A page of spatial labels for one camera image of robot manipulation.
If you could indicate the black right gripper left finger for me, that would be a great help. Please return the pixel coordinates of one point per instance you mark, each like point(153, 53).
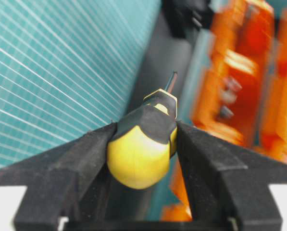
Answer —
point(40, 191)

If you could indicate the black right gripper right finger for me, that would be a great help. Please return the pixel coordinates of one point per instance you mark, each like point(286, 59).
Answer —
point(225, 182)

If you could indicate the large yellow black screwdriver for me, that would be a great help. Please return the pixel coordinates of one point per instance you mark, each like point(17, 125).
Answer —
point(138, 154)

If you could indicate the orange bin bottom right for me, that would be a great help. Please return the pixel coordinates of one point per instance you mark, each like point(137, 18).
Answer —
point(181, 210)

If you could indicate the orange bin with dark screwdrivers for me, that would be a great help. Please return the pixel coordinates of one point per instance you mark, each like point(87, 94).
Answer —
point(229, 98)

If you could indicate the green cutting mat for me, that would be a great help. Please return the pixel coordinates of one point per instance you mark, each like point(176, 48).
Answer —
point(66, 67)

